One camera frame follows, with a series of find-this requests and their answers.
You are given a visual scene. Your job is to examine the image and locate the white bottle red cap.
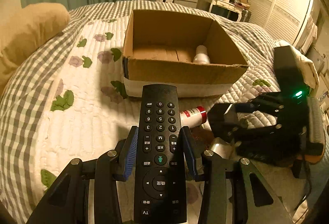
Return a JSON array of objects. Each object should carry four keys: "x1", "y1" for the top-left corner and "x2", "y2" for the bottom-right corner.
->
[{"x1": 180, "y1": 106, "x2": 207, "y2": 128}]

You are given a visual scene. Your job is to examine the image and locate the black TV remote control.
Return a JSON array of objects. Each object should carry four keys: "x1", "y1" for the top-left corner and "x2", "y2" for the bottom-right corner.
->
[{"x1": 133, "y1": 84, "x2": 187, "y2": 223}]

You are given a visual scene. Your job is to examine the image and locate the silver white rounded box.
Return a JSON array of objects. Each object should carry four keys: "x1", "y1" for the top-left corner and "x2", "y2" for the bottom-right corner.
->
[{"x1": 209, "y1": 137, "x2": 238, "y2": 160}]

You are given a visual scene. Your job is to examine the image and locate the white crumpled cloth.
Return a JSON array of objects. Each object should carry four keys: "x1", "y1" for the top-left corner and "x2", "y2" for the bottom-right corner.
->
[{"x1": 274, "y1": 40, "x2": 320, "y2": 91}]

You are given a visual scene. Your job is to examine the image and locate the white plastic bottle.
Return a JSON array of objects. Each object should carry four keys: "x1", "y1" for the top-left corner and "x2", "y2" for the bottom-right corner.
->
[{"x1": 193, "y1": 45, "x2": 210, "y2": 64}]

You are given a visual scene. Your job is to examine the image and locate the grey checked bed cover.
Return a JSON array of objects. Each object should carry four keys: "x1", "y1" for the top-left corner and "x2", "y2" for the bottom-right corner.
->
[{"x1": 1, "y1": 1, "x2": 228, "y2": 223}]

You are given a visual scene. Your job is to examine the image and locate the brown cardboard box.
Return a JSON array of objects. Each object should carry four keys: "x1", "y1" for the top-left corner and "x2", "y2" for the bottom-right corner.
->
[{"x1": 122, "y1": 10, "x2": 249, "y2": 98}]

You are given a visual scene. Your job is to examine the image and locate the white floral quilted mat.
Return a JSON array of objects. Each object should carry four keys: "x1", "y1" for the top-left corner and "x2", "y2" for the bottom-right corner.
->
[{"x1": 33, "y1": 16, "x2": 287, "y2": 202}]

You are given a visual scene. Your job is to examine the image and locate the white louvred wardrobe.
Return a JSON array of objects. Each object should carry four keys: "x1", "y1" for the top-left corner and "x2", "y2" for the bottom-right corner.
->
[{"x1": 248, "y1": 0, "x2": 313, "y2": 46}]

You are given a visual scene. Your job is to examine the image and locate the white dressing table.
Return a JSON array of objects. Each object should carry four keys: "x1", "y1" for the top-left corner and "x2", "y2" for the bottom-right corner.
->
[{"x1": 196, "y1": 0, "x2": 251, "y2": 23}]

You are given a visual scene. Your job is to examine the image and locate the tan pillow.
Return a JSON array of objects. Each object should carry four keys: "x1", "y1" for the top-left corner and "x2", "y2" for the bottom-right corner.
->
[{"x1": 1, "y1": 2, "x2": 70, "y2": 93}]

